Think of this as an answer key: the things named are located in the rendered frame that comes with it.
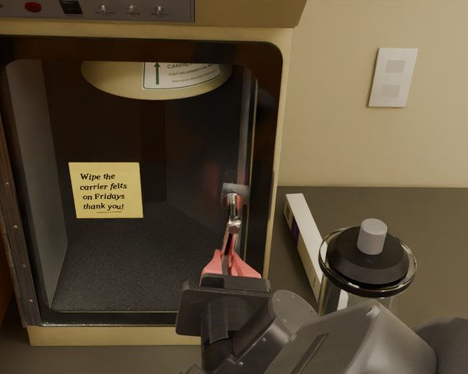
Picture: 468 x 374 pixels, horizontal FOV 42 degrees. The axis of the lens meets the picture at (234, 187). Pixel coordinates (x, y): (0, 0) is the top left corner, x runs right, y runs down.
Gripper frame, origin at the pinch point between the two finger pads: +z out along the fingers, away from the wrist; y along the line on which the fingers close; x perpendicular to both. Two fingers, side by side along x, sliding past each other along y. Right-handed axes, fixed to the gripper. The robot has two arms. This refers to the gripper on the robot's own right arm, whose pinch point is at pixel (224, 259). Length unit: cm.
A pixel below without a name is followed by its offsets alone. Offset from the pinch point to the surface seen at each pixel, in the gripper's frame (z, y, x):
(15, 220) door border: 4.1, 24.1, 0.8
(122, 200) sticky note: 3.8, 12.2, -3.8
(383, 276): -6.1, -16.0, -4.9
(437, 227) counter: 32, -43, 14
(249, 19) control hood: 0.6, 2.4, -27.7
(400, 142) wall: 48, -38, 6
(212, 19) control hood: 0.8, 5.7, -27.1
